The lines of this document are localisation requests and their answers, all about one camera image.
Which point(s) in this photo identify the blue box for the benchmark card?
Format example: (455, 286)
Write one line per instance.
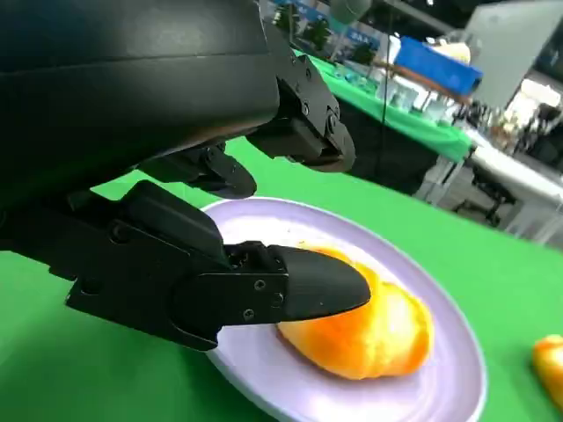
(435, 61)

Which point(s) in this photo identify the black chair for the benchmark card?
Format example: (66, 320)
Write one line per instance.
(488, 193)

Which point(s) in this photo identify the grey partition panel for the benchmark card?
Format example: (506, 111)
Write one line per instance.
(506, 44)

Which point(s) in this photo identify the grey round lamp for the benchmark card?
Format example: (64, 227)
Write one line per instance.
(349, 9)

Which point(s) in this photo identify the green table cloth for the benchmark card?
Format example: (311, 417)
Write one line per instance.
(396, 121)
(462, 246)

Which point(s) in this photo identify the black table drape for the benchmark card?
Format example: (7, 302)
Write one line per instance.
(396, 158)

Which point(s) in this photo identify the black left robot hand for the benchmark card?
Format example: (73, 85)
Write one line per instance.
(132, 88)

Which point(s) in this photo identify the white table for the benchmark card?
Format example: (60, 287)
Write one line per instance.
(519, 176)

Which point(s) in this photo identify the lilac plate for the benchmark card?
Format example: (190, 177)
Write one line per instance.
(272, 373)

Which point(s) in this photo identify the orange white toy bread roll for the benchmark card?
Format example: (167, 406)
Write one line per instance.
(550, 365)
(378, 334)

